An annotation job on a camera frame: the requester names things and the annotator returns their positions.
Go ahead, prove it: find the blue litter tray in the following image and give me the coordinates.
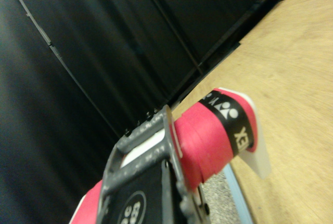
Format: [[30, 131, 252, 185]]
[[199, 163, 253, 224]]

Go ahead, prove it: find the black curtain stand pole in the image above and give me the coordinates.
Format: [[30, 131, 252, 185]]
[[7, 0, 128, 139], [135, 0, 203, 76]]

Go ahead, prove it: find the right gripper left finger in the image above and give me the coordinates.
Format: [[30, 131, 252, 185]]
[[96, 106, 170, 224]]

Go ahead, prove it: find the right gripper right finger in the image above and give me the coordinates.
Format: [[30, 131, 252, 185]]
[[165, 105, 211, 224]]

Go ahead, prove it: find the black curtain stand foot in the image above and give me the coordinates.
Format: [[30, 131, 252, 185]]
[[196, 41, 241, 77]]

